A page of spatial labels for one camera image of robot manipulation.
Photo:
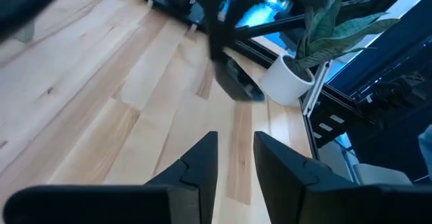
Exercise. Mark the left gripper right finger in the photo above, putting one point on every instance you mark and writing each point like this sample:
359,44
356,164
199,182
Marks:
320,203

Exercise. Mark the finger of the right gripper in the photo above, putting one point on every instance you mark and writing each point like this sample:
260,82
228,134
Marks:
244,4
216,21

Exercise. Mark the green plant in white pot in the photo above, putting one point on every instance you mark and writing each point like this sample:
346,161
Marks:
283,82

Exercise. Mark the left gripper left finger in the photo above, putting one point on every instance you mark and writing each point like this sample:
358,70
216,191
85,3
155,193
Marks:
135,207

